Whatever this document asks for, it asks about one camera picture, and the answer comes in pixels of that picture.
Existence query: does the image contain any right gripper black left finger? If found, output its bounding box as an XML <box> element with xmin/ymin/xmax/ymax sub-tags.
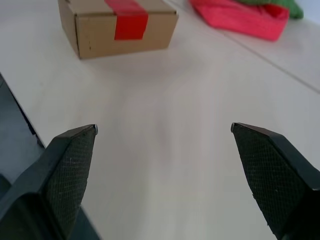
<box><xmin>0</xmin><ymin>124</ymin><xmax>99</xmax><ymax>240</ymax></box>

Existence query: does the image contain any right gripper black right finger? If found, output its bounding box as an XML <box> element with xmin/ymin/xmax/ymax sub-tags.
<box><xmin>231</xmin><ymin>122</ymin><xmax>320</xmax><ymax>240</ymax></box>

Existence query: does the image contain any brown cardboard box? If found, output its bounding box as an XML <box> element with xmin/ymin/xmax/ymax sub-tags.
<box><xmin>57</xmin><ymin>0</ymin><xmax>180</xmax><ymax>60</ymax></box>

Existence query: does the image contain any pink fabric bag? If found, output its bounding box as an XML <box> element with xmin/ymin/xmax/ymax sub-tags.
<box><xmin>188</xmin><ymin>0</ymin><xmax>290</xmax><ymax>42</ymax></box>

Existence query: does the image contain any green fabric bag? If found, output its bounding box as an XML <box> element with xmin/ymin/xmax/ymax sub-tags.
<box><xmin>234</xmin><ymin>0</ymin><xmax>305</xmax><ymax>20</ymax></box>

